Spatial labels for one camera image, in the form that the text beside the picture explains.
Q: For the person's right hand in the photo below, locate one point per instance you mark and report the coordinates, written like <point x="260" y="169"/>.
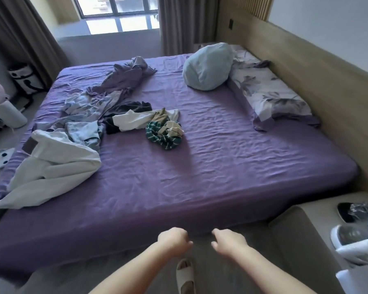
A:
<point x="231" y="243"/>

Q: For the person's left hand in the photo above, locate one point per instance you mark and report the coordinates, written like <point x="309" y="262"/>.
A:
<point x="172" y="240"/>

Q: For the person's left fingers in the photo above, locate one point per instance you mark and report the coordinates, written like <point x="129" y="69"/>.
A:
<point x="187" y="240"/>

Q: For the person's right fingers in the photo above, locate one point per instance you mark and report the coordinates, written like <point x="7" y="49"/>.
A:
<point x="217" y="237"/>

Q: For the person's right forearm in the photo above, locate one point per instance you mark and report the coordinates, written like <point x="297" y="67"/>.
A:
<point x="270" y="277"/>

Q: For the person's left forearm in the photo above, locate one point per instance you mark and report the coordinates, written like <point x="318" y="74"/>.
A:
<point x="135" y="272"/>

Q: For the beige sandal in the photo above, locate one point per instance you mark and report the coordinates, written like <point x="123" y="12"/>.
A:
<point x="185" y="277"/>

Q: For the grey bedside cabinet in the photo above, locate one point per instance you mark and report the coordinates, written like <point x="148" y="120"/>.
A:
<point x="297" y="232"/>

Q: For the bed with purple sheet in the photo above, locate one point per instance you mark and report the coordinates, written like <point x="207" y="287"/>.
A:
<point x="217" y="156"/>

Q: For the green striped garment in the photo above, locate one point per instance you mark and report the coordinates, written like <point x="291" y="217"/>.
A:
<point x="159" y="138"/>

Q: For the white slipper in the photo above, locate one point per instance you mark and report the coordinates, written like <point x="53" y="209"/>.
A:
<point x="349" y="234"/>
<point x="360" y="252"/>

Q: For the white and black garment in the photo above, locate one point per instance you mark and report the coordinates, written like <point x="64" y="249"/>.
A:
<point x="132" y="119"/>

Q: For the black tray with plastic wrap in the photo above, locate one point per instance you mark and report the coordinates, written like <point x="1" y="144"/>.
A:
<point x="355" y="209"/>

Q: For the white container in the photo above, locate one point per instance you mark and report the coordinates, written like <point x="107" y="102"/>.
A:
<point x="358" y="283"/>

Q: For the white jacket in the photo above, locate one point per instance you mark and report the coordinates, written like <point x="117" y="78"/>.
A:
<point x="55" y="169"/>

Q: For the floral white purple pillow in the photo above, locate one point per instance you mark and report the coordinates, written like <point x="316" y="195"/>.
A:
<point x="265" y="88"/>

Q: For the light blue pillow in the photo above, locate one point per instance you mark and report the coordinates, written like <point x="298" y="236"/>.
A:
<point x="207" y="67"/>

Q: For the light blue garment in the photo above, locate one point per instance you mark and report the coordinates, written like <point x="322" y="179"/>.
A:
<point x="81" y="104"/>

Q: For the grey purple garment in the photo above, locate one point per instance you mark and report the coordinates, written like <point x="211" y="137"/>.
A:
<point x="122" y="77"/>

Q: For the wooden headboard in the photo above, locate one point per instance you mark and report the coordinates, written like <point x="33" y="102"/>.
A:
<point x="325" y="82"/>

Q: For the white power strip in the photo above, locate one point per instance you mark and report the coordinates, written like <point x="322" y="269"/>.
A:
<point x="4" y="157"/>

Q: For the brown grey curtain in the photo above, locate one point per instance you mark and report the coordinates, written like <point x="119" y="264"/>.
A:
<point x="21" y="30"/>
<point x="178" y="24"/>

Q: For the white fan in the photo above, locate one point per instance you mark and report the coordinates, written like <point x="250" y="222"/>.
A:
<point x="9" y="114"/>

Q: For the black and white bag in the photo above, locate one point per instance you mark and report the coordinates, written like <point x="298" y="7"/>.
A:
<point x="26" y="78"/>

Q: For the black wall switch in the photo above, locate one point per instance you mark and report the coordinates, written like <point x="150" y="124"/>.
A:
<point x="231" y="24"/>

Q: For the wooden slat wall panel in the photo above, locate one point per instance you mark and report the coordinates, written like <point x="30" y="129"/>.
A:
<point x="256" y="6"/>

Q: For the window with dark frame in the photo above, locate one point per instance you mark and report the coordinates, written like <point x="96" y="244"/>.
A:
<point x="116" y="12"/>

